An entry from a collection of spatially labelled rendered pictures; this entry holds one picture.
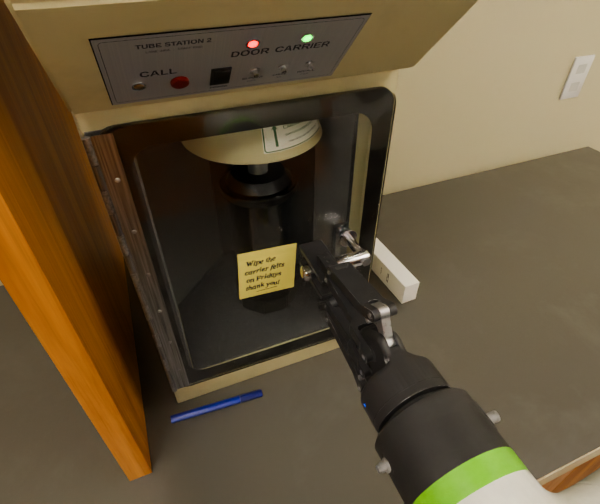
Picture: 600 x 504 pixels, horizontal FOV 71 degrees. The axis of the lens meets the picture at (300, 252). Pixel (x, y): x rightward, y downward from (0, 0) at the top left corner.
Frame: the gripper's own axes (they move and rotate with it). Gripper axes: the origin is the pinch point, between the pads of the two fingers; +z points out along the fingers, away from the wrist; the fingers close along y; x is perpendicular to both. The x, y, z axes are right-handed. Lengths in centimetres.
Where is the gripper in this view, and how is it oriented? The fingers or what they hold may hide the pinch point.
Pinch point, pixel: (321, 268)
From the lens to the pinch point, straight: 50.6
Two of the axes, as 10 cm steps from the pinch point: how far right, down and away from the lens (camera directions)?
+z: -3.8, -6.0, 7.1
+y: -0.1, -7.6, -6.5
